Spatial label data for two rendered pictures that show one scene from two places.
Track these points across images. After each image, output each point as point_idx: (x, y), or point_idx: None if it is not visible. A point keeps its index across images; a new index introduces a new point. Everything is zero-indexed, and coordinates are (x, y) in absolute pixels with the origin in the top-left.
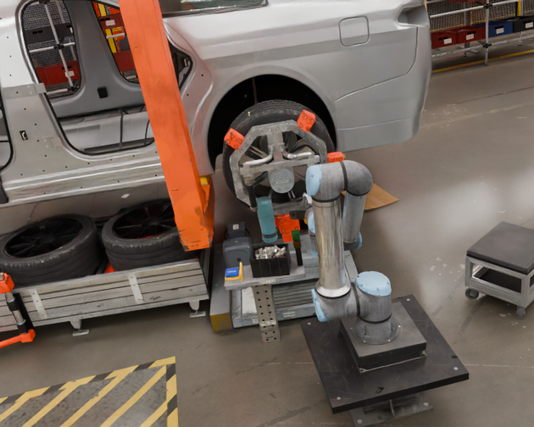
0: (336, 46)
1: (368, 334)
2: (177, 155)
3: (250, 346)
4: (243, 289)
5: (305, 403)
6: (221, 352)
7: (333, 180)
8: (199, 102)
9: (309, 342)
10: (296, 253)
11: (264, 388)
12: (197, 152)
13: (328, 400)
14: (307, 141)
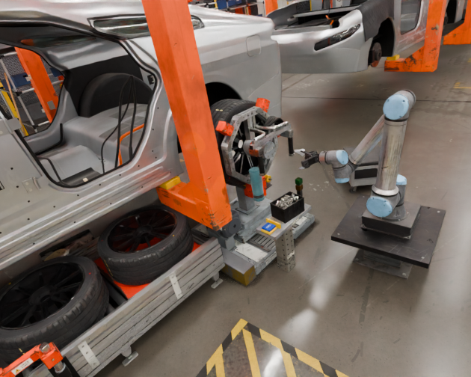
0: (245, 57)
1: (399, 214)
2: (209, 146)
3: (283, 279)
4: (235, 248)
5: (362, 286)
6: (269, 294)
7: (411, 101)
8: (167, 114)
9: (356, 242)
10: (300, 194)
11: (328, 295)
12: (172, 156)
13: (416, 263)
14: (275, 116)
